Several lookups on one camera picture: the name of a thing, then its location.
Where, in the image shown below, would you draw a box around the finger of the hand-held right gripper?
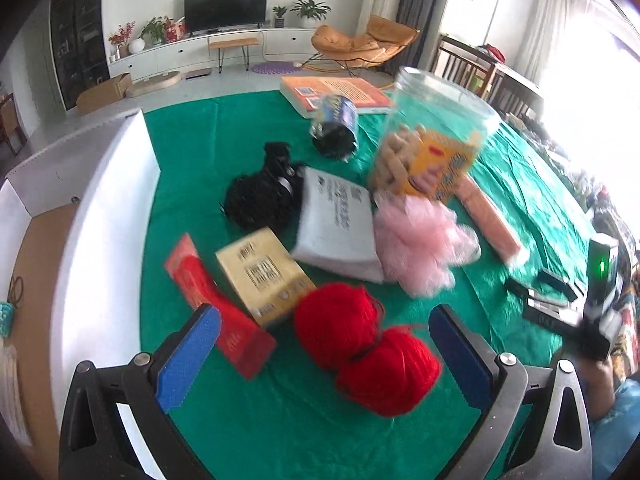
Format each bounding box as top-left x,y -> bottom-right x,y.
505,279 -> 583,328
539,269 -> 586,298

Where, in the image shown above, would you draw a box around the wooden dining chair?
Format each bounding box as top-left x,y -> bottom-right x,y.
0,92 -> 26,156

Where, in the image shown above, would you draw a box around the blue clothing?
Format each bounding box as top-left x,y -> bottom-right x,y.
587,377 -> 640,480

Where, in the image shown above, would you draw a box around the white tissue packet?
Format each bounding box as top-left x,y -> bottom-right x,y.
291,167 -> 386,283

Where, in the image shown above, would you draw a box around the black television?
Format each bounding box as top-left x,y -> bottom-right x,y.
183,0 -> 268,35

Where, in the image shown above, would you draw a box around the white cardboard box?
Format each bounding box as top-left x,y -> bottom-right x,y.
0,107 -> 201,480

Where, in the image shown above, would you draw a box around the clear plastic snack jar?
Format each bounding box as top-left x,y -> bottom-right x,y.
367,66 -> 502,206

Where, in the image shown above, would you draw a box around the black display cabinet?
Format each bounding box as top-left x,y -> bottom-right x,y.
50,0 -> 112,111

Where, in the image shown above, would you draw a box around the beige floor cushion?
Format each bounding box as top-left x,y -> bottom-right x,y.
125,71 -> 182,98

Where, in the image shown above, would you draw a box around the purple round mat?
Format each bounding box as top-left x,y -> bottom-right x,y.
250,60 -> 298,76

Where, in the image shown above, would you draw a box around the white television cabinet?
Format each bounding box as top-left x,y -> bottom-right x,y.
107,27 -> 326,83

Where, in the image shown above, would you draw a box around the bushy green potted plant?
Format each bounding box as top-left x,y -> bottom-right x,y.
140,16 -> 171,47

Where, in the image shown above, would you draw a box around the small beige box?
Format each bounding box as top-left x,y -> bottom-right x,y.
215,226 -> 318,328

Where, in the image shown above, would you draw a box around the person's right hand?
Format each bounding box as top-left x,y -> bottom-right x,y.
577,359 -> 617,418

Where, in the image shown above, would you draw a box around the white sheer curtain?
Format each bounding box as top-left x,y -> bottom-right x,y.
515,0 -> 576,91

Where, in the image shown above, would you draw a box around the orange lounge chair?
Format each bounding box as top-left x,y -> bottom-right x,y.
310,15 -> 421,73

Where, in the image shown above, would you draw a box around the pink packet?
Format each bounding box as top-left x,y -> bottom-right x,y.
455,177 -> 526,263

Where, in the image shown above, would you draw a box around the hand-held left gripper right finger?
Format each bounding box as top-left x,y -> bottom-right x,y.
429,304 -> 593,480

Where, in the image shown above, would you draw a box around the pink mesh bath pouf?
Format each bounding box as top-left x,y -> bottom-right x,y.
372,192 -> 481,298

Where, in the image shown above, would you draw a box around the wooden stool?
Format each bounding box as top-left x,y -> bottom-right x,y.
207,36 -> 261,73

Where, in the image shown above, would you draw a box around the red yarn ball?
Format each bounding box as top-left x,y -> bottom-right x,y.
294,282 -> 386,368
336,327 -> 443,417

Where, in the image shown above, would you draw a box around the brown cardboard box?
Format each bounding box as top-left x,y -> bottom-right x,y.
76,73 -> 133,115

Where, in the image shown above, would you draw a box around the grey curtain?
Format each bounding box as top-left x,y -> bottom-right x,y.
395,0 -> 461,68

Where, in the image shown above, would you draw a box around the dark wooden crib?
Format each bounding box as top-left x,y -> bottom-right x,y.
432,34 -> 543,116

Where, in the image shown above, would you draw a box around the red packet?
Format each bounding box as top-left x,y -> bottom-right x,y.
165,232 -> 277,380

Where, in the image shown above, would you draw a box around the orange book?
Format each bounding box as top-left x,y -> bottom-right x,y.
279,76 -> 396,120

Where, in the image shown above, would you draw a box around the black bag roll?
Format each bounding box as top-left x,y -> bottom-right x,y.
309,94 -> 360,158

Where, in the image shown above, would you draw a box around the red flowers in vase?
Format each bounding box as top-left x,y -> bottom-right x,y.
109,22 -> 136,58

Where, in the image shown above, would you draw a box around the green tablecloth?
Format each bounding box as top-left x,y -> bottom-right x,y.
140,91 -> 601,480

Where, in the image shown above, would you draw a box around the large green potted plant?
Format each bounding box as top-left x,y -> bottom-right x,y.
290,0 -> 332,30

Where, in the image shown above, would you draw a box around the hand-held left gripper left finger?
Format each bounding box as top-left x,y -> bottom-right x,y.
59,303 -> 222,480

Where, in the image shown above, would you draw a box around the teal face mask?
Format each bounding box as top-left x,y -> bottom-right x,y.
0,276 -> 26,337

